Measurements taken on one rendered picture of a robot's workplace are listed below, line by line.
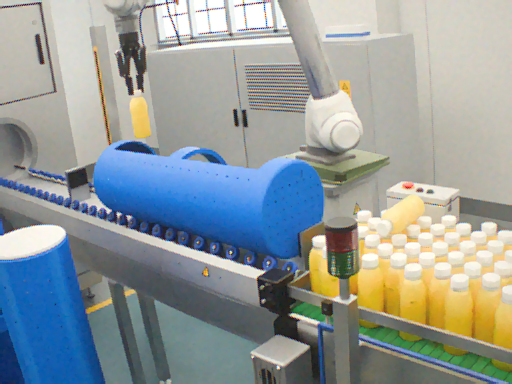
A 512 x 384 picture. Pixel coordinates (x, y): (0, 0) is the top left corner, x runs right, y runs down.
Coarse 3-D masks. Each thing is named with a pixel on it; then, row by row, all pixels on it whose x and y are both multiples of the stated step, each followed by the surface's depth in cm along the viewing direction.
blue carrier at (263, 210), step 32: (128, 160) 203; (160, 160) 192; (192, 160) 183; (224, 160) 200; (288, 160) 163; (96, 192) 218; (128, 192) 200; (160, 192) 187; (192, 192) 176; (224, 192) 166; (256, 192) 158; (288, 192) 163; (320, 192) 174; (160, 224) 200; (192, 224) 180; (224, 224) 168; (256, 224) 158; (288, 224) 165; (288, 256) 167
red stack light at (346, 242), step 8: (328, 232) 106; (352, 232) 105; (328, 240) 107; (336, 240) 106; (344, 240) 105; (352, 240) 106; (328, 248) 108; (336, 248) 106; (344, 248) 106; (352, 248) 106
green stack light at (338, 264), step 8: (328, 256) 108; (336, 256) 107; (344, 256) 106; (352, 256) 107; (328, 264) 109; (336, 264) 107; (344, 264) 107; (352, 264) 107; (328, 272) 110; (336, 272) 108; (344, 272) 107; (352, 272) 108
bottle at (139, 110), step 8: (136, 96) 212; (136, 104) 212; (144, 104) 213; (136, 112) 212; (144, 112) 214; (136, 120) 213; (144, 120) 214; (136, 128) 215; (144, 128) 215; (136, 136) 216; (144, 136) 215
